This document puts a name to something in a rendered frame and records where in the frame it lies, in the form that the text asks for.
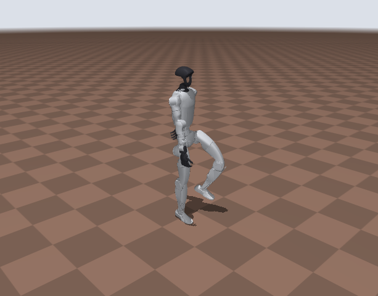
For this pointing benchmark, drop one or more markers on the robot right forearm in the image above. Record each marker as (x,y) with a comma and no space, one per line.
(181,135)

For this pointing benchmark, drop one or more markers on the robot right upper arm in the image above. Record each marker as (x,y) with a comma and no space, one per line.
(174,102)

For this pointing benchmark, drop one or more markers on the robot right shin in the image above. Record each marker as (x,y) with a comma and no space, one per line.
(181,196)

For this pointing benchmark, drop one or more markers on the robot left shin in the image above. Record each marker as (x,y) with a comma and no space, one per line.
(211,177)

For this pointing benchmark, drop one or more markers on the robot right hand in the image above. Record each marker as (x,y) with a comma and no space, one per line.
(184,158)

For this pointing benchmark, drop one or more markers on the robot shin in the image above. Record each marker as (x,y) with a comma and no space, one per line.
(211,177)
(181,196)

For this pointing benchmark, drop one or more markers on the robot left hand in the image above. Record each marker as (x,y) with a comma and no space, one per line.
(175,135)

